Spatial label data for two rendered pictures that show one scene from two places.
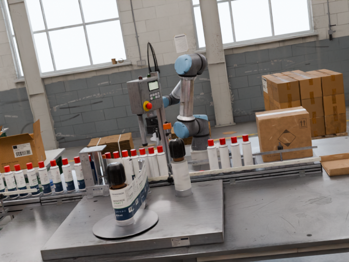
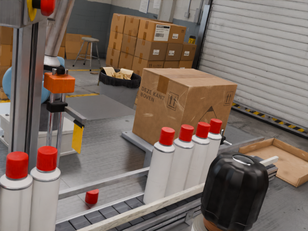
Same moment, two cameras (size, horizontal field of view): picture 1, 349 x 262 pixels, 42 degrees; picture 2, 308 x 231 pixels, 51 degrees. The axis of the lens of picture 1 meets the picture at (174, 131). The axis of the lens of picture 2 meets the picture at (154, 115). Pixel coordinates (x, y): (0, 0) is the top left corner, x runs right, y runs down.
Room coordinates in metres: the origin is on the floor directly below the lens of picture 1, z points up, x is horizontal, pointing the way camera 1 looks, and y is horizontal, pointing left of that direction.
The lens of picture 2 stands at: (2.16, 0.40, 1.35)
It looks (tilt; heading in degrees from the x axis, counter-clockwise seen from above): 19 degrees down; 306
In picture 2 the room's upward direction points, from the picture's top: 11 degrees clockwise
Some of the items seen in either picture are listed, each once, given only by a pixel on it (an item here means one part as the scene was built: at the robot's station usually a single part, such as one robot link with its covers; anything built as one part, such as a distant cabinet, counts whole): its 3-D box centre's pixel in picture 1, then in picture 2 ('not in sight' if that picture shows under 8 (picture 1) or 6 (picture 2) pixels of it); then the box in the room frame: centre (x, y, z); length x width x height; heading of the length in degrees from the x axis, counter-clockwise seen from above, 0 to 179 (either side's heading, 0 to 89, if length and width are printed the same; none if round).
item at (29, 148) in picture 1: (19, 145); not in sight; (3.97, 1.36, 0.97); 0.51 x 0.39 x 0.37; 2
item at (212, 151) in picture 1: (212, 156); (160, 167); (2.55, -0.19, 0.98); 0.05 x 0.05 x 0.20
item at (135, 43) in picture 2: not in sight; (151, 58); (5.31, -3.53, 0.57); 1.20 x 0.85 x 1.14; 88
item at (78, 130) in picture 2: not in sight; (77, 136); (2.59, 0.03, 1.09); 0.03 x 0.01 x 0.06; 172
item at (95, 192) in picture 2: not in sight; (91, 195); (2.70, -0.13, 0.85); 0.03 x 0.03 x 0.03
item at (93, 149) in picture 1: (92, 149); not in sight; (2.54, 0.47, 1.14); 0.14 x 0.11 x 0.01; 82
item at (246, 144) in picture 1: (247, 152); (207, 153); (2.53, -0.39, 0.98); 0.05 x 0.05 x 0.20
